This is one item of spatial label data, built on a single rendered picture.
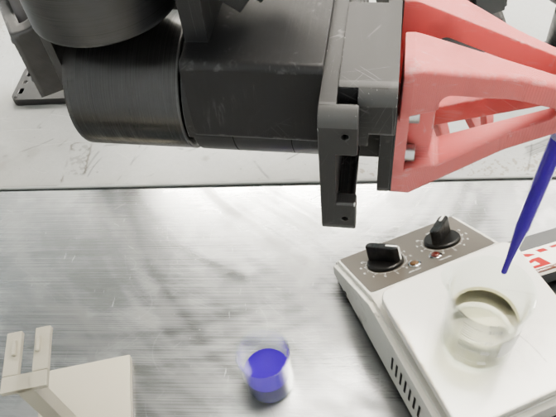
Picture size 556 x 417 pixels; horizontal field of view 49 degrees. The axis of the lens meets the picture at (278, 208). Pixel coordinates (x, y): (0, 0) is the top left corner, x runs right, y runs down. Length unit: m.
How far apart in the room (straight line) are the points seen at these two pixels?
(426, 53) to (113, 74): 0.12
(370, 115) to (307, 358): 0.37
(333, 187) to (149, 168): 0.51
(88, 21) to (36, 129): 0.61
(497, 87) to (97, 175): 0.57
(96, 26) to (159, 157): 0.51
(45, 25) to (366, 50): 0.11
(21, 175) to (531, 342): 0.57
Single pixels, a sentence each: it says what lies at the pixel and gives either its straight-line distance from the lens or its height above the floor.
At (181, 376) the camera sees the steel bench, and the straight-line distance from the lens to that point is 0.57.
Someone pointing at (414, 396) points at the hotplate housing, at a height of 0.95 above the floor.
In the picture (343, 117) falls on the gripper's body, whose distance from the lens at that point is 0.20.
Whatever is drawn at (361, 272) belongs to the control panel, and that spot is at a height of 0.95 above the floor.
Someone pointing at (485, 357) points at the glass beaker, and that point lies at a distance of 0.44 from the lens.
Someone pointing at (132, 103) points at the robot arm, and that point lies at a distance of 0.25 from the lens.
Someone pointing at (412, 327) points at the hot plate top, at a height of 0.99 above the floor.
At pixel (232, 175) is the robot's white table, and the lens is 0.69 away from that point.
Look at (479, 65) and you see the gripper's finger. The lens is 0.23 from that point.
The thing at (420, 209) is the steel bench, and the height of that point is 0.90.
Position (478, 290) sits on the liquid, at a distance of 0.45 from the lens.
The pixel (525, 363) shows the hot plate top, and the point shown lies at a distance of 0.47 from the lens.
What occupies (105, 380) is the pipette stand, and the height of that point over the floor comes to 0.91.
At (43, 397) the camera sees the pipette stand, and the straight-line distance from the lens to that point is 0.48.
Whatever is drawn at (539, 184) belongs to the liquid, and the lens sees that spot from 0.30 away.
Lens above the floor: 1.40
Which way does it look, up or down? 51 degrees down
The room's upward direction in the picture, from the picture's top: 9 degrees counter-clockwise
